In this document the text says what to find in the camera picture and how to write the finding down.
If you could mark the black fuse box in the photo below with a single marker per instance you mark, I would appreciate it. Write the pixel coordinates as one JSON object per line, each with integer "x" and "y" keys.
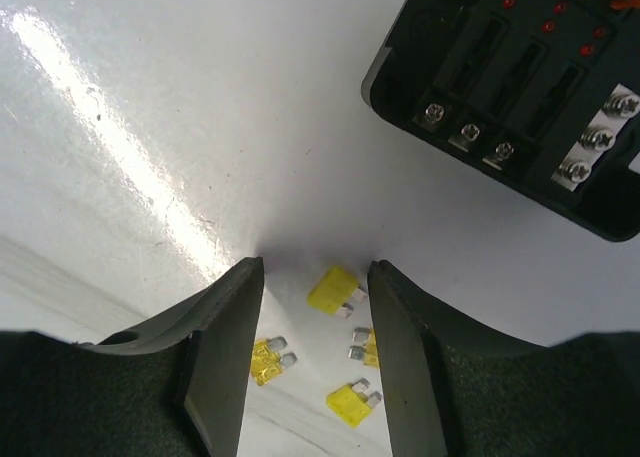
{"x": 540, "y": 95}

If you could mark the yellow blade fuse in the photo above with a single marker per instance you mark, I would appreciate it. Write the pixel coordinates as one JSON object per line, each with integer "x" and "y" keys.
{"x": 353, "y": 403}
{"x": 336, "y": 291}
{"x": 269, "y": 361}
{"x": 364, "y": 347}

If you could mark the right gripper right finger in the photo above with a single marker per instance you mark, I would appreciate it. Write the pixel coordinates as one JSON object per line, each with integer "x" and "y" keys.
{"x": 454, "y": 386}

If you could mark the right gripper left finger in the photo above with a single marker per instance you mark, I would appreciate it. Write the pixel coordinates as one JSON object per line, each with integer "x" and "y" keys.
{"x": 172, "y": 385}

